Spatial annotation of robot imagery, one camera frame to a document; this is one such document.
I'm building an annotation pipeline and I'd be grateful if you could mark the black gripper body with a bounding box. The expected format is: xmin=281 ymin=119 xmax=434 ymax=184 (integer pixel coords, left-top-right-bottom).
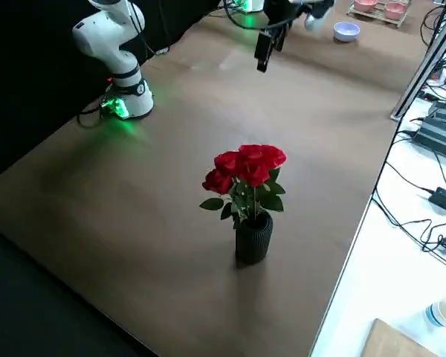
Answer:
xmin=262 ymin=0 xmax=306 ymax=34

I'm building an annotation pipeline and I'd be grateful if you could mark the black base cable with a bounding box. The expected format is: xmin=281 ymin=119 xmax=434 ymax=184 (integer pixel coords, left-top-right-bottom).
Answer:
xmin=77 ymin=99 xmax=112 ymax=129

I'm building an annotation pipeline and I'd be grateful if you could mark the black cable with silver connector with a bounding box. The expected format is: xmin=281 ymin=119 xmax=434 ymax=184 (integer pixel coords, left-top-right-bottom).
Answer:
xmin=128 ymin=0 xmax=171 ymax=59

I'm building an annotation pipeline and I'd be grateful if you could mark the purple bowl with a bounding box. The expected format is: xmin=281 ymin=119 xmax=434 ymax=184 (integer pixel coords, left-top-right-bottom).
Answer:
xmin=332 ymin=21 xmax=361 ymax=44

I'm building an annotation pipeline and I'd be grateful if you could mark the wire dish rack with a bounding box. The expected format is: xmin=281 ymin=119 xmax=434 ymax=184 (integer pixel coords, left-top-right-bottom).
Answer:
xmin=346 ymin=0 xmax=413 ymax=28

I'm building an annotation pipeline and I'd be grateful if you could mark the black ribbed vase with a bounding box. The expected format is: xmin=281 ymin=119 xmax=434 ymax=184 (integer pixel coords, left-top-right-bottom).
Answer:
xmin=233 ymin=210 xmax=274 ymax=266

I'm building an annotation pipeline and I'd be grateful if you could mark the red roses bouquet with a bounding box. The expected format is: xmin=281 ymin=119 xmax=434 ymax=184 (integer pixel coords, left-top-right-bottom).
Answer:
xmin=199 ymin=144 xmax=288 ymax=230

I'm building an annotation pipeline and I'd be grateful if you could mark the tan wooden board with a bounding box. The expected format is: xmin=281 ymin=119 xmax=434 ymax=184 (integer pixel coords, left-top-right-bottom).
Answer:
xmin=360 ymin=318 xmax=438 ymax=357

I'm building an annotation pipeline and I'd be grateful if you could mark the aluminium frame post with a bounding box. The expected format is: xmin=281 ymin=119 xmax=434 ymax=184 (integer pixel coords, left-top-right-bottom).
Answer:
xmin=390 ymin=0 xmax=446 ymax=120

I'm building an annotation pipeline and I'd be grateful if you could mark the pink bowl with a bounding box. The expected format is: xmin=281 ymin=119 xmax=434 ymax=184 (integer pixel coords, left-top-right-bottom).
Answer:
xmin=351 ymin=0 xmax=380 ymax=13
xmin=383 ymin=1 xmax=410 ymax=19

